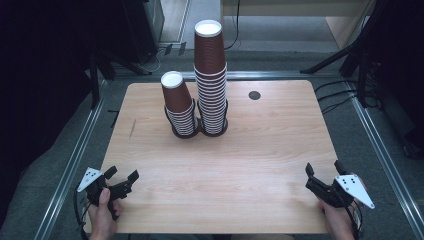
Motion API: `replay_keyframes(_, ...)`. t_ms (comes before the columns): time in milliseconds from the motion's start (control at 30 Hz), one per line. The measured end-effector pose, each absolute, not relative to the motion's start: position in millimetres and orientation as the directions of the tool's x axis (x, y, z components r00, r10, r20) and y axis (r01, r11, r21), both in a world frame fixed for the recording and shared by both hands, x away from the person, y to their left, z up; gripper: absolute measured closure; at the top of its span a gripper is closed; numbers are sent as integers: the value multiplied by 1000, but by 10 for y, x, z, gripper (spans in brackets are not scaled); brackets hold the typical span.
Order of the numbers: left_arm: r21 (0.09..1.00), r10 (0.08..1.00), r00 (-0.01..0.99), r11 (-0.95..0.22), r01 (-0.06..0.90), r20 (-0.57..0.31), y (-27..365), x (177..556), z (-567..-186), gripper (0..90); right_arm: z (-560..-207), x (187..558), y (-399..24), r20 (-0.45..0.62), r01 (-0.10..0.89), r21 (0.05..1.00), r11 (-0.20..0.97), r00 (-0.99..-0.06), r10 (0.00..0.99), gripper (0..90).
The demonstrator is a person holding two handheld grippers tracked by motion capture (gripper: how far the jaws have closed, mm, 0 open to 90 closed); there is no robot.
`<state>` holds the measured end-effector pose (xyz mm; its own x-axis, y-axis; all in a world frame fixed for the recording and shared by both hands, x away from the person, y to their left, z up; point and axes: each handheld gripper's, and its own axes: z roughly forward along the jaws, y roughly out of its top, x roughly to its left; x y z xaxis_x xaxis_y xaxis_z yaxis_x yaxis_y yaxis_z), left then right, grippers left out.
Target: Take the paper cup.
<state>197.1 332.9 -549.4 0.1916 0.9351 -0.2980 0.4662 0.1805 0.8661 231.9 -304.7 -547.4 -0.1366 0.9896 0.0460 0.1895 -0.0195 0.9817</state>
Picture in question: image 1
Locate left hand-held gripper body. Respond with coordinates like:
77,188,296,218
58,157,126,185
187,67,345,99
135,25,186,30
76,167,133,222

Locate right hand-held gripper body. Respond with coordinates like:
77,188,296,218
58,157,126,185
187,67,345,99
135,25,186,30
305,173,376,210

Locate black double cup holder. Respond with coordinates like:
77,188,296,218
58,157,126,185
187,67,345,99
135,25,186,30
163,98,230,140

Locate tall stack of brown cups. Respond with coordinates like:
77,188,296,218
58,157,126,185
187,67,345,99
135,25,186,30
193,19,229,135

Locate person's right hand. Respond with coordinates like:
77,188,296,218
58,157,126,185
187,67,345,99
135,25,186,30
317,178,368,240

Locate person's left hand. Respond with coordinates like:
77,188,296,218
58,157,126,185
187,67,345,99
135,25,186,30
87,187,123,240

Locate short stack of brown cups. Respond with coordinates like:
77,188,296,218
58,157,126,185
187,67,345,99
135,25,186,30
160,70,198,137

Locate black metal stand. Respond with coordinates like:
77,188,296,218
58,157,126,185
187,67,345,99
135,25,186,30
86,53,117,110

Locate black tripod stand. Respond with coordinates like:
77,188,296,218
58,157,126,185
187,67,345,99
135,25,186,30
299,0,393,109

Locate black cabinet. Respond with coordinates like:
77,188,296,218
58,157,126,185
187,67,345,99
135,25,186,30
120,0,166,66

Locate aluminium frame rail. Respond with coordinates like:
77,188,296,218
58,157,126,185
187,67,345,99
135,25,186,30
32,79,110,240
343,79,424,240

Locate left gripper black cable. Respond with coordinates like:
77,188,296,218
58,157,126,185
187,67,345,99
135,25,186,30
72,190,93,240

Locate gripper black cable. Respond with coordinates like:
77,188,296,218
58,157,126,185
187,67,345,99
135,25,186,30
345,199,365,240
72,190,93,240

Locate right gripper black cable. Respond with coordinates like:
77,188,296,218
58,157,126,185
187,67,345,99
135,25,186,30
345,199,365,240

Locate black floor cables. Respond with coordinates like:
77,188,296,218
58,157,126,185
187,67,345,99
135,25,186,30
313,78,383,115

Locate white floor cable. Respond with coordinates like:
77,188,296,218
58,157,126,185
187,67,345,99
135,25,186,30
135,46,169,75

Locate hanging black cable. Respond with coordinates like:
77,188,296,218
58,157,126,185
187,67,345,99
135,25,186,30
223,0,242,51

